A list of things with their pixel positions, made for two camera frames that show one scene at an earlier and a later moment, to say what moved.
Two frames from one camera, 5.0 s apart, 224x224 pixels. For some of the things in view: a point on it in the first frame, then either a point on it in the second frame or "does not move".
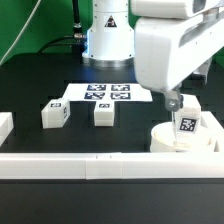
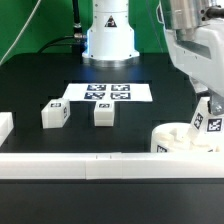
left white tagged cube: [56, 113] does not move
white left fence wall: [6, 125] does not move
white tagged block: [187, 121] to [205, 123]
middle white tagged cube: [104, 113] does not move
